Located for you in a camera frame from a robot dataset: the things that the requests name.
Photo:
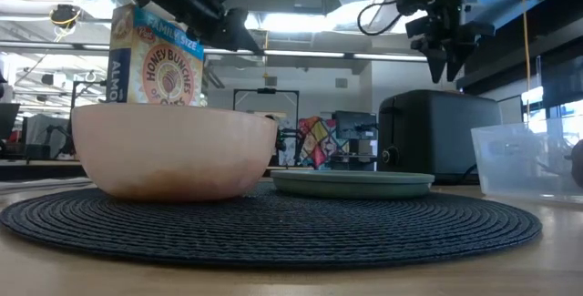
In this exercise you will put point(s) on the black rectangular frame stand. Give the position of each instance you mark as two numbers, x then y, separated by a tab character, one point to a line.
266	90

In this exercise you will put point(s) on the green plate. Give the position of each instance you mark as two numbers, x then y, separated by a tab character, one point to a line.
355	186

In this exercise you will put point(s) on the grey square wall vent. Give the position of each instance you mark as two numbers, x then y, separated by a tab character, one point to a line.
341	83
270	81

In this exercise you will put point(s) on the dark woven round placemat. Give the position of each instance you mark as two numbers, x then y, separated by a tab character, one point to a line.
273	232

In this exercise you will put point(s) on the black monitor on stand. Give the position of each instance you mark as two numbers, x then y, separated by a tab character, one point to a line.
355	125

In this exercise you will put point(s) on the black light stand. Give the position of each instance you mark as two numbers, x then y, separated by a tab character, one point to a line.
74	91

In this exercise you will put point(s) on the fluorescent strip light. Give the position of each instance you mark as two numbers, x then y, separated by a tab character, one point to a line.
391	57
303	54

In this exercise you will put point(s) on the Honey Bunches cereal box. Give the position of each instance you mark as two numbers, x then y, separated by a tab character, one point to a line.
164	73

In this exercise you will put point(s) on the pink bowl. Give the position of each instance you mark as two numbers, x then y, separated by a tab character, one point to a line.
173	155

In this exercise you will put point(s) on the clear plastic bin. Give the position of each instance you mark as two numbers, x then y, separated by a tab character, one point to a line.
514	164

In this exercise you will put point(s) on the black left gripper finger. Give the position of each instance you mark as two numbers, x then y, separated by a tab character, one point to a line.
237	32

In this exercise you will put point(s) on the small black robot arm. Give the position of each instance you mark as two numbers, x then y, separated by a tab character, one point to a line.
280	139

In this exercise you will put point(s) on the black toaster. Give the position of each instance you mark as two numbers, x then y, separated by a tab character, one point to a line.
437	136

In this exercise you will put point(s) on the colourful patchwork panel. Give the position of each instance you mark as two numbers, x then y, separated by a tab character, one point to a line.
323	141

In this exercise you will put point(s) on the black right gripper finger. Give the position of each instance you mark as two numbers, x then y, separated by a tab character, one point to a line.
438	64
457	59

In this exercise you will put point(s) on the black flat monitor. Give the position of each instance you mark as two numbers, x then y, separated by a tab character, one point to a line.
9	120

